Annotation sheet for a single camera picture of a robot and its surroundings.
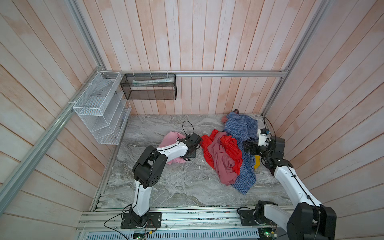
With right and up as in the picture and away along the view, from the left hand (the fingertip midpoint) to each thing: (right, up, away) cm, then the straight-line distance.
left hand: (188, 155), depth 96 cm
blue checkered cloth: (+35, +18, +4) cm, 39 cm away
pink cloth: (-13, +11, +2) cm, 17 cm away
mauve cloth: (+20, -2, -10) cm, 23 cm away
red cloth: (+26, +8, -6) cm, 28 cm away
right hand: (+37, +10, -11) cm, 39 cm away
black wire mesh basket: (-28, +48, +8) cm, 56 cm away
